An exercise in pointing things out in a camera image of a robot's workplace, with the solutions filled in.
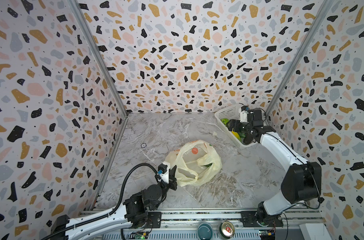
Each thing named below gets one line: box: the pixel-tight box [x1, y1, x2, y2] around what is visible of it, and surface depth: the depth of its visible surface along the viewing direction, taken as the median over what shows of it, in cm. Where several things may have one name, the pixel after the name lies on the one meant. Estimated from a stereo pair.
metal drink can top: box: [219, 220, 235, 239], surface depth 64 cm
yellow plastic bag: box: [164, 140, 223, 187], surface depth 78 cm
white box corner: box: [299, 223, 333, 240], surface depth 69 cm
